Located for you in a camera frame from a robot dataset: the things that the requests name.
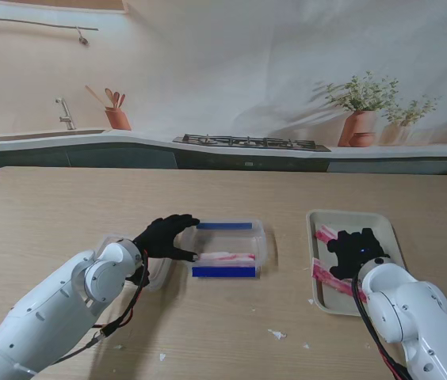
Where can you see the cream plastic tray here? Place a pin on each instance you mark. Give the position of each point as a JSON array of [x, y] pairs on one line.
[[326, 297]]

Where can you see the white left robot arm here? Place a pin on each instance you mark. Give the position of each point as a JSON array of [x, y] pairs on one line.
[[49, 316]]

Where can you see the stack of raw bacon slices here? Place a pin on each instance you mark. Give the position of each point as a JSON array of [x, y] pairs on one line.
[[227, 258]]

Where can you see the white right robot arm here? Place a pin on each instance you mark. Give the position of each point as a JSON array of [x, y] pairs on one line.
[[413, 316]]

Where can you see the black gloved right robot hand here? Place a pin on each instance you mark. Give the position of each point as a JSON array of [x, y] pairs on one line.
[[356, 253]]

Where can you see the clear lid with blue label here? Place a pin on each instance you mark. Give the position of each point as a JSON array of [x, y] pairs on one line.
[[160, 275]]

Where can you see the kitchen print backdrop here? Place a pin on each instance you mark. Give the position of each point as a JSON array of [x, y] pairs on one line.
[[223, 79]]

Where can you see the single raw bacon slice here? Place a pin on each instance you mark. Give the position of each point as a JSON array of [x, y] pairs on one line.
[[324, 233], [322, 273]]

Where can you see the large white paper scrap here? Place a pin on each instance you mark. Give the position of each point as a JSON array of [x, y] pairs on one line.
[[277, 335]]

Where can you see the clear container with blue clips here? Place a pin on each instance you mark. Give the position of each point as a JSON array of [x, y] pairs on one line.
[[223, 272]]

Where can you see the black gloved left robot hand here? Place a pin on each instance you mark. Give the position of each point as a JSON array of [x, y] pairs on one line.
[[160, 237]]

